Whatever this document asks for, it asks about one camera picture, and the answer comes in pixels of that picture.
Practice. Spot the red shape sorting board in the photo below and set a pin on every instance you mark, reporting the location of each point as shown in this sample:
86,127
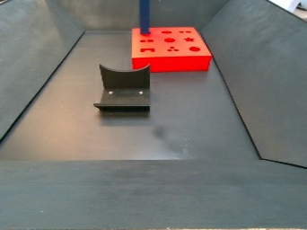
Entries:
170,49

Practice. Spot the blue rectangular peg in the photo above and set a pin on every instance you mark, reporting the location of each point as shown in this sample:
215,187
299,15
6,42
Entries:
144,16

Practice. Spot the black curved holder stand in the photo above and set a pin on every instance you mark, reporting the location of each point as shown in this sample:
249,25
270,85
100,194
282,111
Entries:
126,89

